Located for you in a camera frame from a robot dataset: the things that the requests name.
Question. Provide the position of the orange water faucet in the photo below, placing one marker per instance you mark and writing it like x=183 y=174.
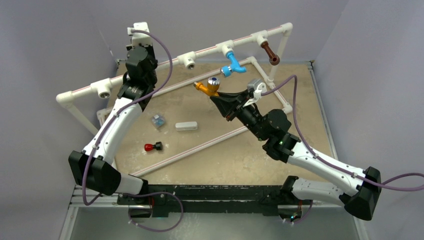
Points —
x=211 y=88

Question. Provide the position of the clear bag blue parts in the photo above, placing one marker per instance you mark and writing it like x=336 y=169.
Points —
x=158 y=120

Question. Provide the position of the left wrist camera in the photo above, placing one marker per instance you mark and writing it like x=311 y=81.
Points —
x=138 y=37

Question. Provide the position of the blue water faucet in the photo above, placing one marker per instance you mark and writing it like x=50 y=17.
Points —
x=233 y=67

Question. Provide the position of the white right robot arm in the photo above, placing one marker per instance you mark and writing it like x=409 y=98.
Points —
x=357 y=190

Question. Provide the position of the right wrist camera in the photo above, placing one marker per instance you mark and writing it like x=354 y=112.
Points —
x=255 y=89

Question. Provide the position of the white plastic case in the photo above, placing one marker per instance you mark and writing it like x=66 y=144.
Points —
x=186 y=126

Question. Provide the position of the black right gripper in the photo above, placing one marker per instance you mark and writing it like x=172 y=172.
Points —
x=230 y=105

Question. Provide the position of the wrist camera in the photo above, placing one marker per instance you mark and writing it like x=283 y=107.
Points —
x=255 y=89
x=138 y=37

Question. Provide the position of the red black faucet piece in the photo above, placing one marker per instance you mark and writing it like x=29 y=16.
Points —
x=158 y=146

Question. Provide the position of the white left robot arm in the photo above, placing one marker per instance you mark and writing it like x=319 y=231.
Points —
x=92 y=167

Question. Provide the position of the brown water faucet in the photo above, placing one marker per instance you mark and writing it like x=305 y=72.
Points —
x=273 y=58

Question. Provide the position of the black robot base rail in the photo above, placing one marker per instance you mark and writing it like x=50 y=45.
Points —
x=267 y=200

